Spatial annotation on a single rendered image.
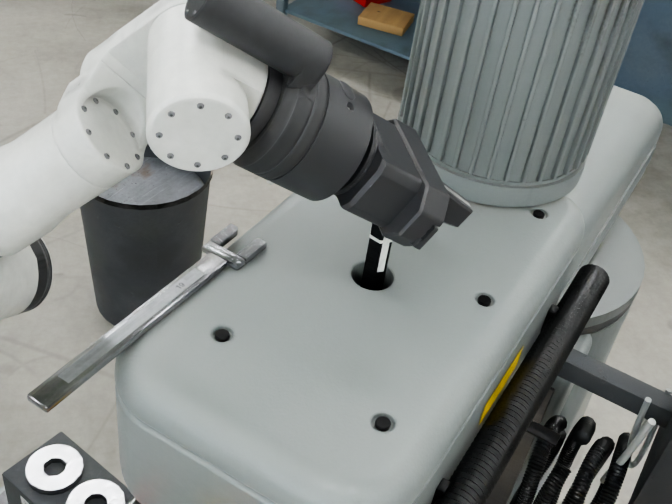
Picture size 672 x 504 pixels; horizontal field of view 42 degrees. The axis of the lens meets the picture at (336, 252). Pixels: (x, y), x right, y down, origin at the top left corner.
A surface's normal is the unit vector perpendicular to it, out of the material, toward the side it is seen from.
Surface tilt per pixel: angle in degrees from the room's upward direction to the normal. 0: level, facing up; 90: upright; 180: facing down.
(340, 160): 78
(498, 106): 90
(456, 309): 0
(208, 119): 98
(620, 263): 0
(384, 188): 91
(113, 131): 49
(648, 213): 0
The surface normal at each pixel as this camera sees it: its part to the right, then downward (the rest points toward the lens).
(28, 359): 0.12, -0.76
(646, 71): -0.51, 0.51
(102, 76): 0.67, 0.22
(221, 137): 0.13, 0.75
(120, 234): -0.22, 0.66
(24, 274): 0.95, 0.03
